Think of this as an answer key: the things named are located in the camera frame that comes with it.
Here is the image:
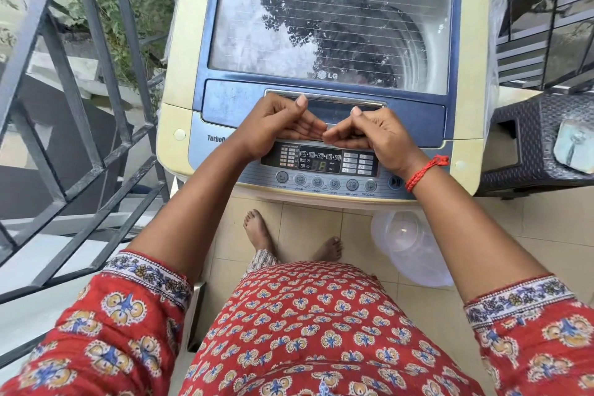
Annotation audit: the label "blue glass washing machine lid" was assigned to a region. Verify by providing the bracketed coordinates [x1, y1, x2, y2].
[202, 0, 465, 149]

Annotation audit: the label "white patterned trouser leg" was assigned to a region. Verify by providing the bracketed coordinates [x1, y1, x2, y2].
[245, 249, 280, 275]

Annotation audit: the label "red thread bracelet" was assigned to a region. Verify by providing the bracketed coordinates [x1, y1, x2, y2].
[405, 155, 450, 193]

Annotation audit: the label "clear plastic bucket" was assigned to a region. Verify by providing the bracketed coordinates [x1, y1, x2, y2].
[370, 210, 456, 289]

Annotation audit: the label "grey horizontal metal railing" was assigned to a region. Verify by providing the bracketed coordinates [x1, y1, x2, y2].
[496, 0, 594, 96]

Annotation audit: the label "dark woven plastic stool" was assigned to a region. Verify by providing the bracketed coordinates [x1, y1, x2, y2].
[475, 91, 594, 200]

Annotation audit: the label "cream and blue washing machine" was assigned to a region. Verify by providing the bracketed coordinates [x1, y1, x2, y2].
[156, 0, 504, 202]

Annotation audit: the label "person's left hand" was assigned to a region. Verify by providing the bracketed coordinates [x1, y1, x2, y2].
[239, 93, 328, 162]

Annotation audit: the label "red patterned dress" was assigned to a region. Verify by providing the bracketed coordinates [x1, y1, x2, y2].
[0, 249, 594, 396]

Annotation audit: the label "grey diagonal metal railing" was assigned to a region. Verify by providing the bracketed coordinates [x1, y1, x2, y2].
[0, 0, 181, 369]

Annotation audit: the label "person's right hand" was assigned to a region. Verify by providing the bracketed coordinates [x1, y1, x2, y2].
[322, 105, 430, 181]

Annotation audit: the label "person's left forearm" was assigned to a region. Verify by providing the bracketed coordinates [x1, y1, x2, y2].
[123, 146, 261, 288]

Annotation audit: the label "person's right foot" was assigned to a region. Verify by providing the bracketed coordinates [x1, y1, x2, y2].
[309, 236, 344, 263]

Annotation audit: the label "person's left foot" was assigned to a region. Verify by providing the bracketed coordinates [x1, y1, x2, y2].
[243, 209, 277, 266]

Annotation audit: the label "person's foot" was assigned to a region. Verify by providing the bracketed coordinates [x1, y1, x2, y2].
[243, 209, 277, 266]
[309, 236, 344, 263]

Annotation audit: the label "pale metal bracket with bolt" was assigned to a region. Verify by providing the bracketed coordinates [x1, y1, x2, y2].
[553, 119, 594, 175]

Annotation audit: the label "green bushes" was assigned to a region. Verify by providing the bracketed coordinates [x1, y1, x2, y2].
[0, 0, 179, 85]

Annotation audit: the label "person's right forearm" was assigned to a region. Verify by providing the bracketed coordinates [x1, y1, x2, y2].
[405, 162, 570, 304]

